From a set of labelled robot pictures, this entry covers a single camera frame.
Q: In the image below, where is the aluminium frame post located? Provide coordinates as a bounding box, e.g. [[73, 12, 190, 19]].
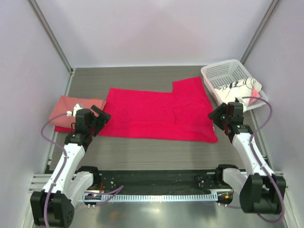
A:
[[240, 0, 282, 65], [28, 0, 74, 73]]

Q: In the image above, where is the white printed t shirt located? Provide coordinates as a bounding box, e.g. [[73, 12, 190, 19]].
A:
[[215, 77, 262, 104]]

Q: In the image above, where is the white perforated plastic basket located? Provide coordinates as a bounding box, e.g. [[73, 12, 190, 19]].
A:
[[201, 59, 268, 111]]

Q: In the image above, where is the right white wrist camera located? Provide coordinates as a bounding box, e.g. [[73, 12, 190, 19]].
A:
[[235, 97, 247, 113]]

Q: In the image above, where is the crimson red t shirt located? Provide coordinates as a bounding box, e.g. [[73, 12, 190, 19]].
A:
[[100, 76, 218, 143]]

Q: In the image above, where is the slotted grey cable duct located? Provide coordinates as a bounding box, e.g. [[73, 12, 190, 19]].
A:
[[82, 192, 218, 203]]

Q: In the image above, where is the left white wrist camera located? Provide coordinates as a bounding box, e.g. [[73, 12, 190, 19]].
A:
[[66, 103, 84, 117]]

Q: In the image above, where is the left aluminium frame post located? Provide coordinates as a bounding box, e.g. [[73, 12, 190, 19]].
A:
[[28, 0, 74, 73]]

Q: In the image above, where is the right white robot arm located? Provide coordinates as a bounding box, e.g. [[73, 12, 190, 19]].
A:
[[208, 101, 286, 215]]

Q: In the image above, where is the pink t shirt in basket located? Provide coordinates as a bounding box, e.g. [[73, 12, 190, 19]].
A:
[[245, 88, 260, 107]]

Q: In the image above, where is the right aluminium frame post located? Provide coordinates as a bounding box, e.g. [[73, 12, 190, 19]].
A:
[[240, 0, 282, 65]]

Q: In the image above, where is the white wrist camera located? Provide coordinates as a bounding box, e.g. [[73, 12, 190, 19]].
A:
[[66, 103, 84, 117], [235, 97, 247, 113]]

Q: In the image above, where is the folded salmon pink t shirt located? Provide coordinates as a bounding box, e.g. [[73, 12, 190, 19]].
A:
[[49, 96, 106, 128]]

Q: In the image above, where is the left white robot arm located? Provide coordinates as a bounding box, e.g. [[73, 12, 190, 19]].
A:
[[30, 104, 111, 228]]

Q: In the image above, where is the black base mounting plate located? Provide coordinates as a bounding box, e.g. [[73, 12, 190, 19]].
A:
[[89, 169, 231, 195]]

